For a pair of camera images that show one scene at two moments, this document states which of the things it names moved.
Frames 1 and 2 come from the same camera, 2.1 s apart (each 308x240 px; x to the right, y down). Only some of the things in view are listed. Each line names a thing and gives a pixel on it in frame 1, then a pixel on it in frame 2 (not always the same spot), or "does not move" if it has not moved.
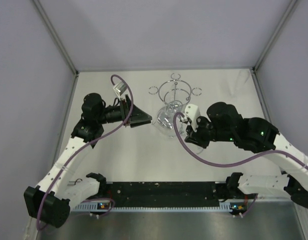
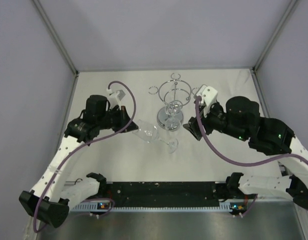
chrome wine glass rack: (174, 92) does not move
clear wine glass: (164, 121) -> (149, 133)
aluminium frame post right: (278, 29) does not move
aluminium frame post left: (57, 37) does not move
